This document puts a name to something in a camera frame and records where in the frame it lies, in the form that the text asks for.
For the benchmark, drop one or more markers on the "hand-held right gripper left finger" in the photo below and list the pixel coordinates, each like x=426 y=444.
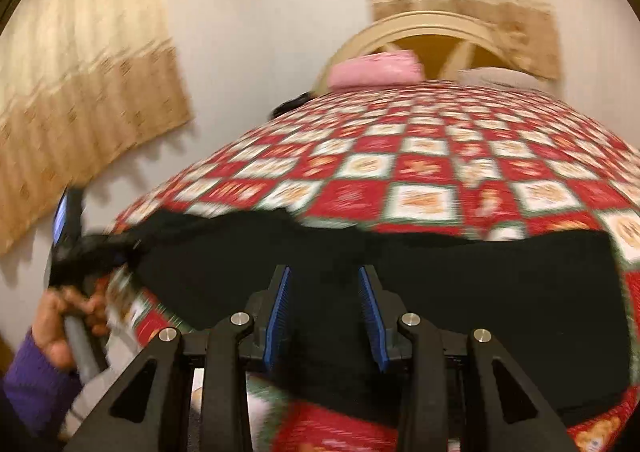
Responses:
x=277 y=319

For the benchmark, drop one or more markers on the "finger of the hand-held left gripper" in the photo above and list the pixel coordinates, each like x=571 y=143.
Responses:
x=95 y=254
x=62 y=217

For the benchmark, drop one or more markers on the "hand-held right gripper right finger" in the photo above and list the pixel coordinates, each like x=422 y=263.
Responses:
x=374 y=319

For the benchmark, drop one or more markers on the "black pants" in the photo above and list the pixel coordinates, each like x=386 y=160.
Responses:
x=450 y=312

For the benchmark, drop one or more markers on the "person's left forearm purple sleeve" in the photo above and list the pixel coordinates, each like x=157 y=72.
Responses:
x=35 y=387

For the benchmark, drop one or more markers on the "person's left hand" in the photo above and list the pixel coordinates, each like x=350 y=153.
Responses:
x=55 y=327

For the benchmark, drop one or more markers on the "beige floral side curtain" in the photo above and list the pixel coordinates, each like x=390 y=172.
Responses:
x=85 y=81

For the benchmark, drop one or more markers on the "red printed bear blanket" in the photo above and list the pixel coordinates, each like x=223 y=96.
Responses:
x=425 y=146

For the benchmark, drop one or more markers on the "small dark object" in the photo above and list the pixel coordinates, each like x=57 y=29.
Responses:
x=292 y=105

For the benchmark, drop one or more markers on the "pink folded pillow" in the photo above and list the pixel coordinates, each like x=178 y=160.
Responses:
x=375 y=69

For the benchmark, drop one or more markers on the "striped pillow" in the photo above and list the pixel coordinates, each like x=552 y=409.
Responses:
x=500 y=77

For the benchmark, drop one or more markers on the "cream wooden bed headboard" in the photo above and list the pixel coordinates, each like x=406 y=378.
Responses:
x=430 y=39

